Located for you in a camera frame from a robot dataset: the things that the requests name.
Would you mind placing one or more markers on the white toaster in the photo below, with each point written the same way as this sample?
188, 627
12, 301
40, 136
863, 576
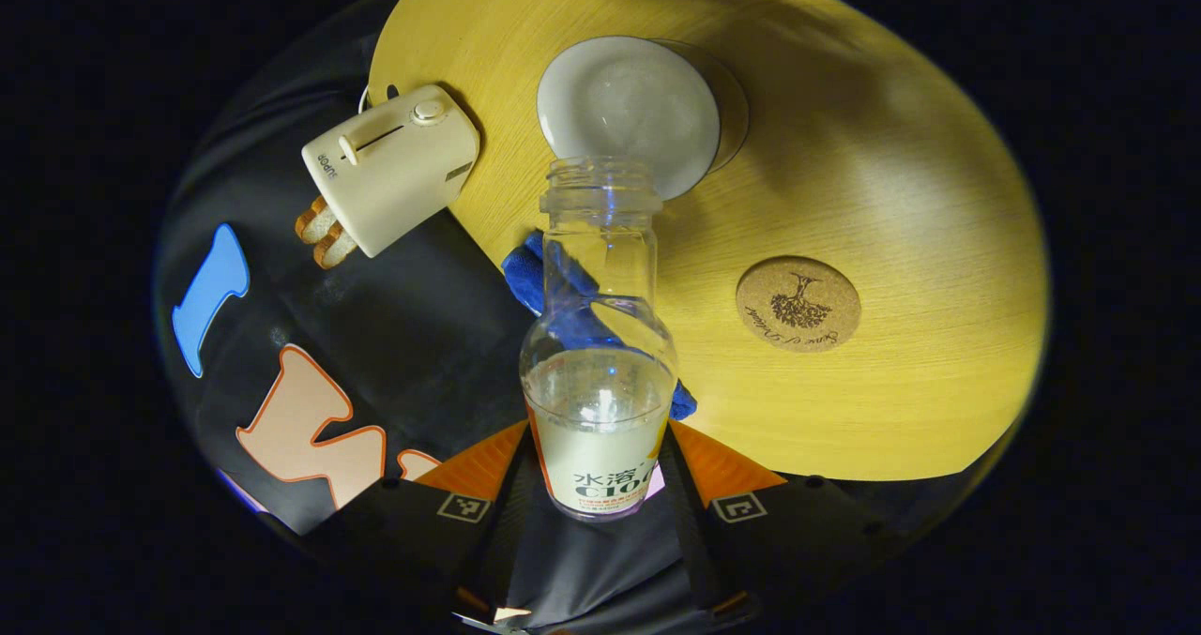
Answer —
394, 175

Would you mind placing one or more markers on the blue folded towel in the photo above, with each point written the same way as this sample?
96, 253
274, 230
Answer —
521, 279

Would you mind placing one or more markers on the round cork coaster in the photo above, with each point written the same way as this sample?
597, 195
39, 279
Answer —
798, 304

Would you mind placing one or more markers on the glass teacup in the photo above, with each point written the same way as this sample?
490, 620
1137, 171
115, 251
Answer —
629, 110

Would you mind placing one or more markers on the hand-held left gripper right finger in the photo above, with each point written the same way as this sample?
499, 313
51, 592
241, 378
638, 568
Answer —
699, 551

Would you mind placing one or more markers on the clear water bottle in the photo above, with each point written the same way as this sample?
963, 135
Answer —
600, 466

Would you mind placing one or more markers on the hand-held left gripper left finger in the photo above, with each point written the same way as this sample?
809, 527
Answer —
497, 551

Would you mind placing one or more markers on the black backdrop cloth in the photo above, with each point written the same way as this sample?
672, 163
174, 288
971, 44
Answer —
422, 316

